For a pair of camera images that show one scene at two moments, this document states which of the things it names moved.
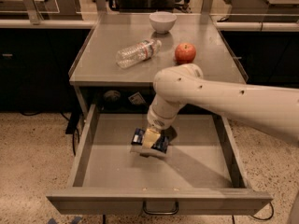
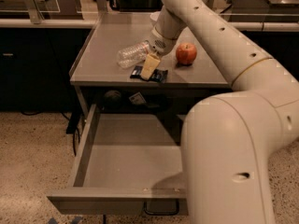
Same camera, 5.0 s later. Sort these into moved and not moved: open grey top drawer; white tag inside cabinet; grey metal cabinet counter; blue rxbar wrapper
Moved: blue rxbar wrapper
Not moved: grey metal cabinet counter; open grey top drawer; white tag inside cabinet
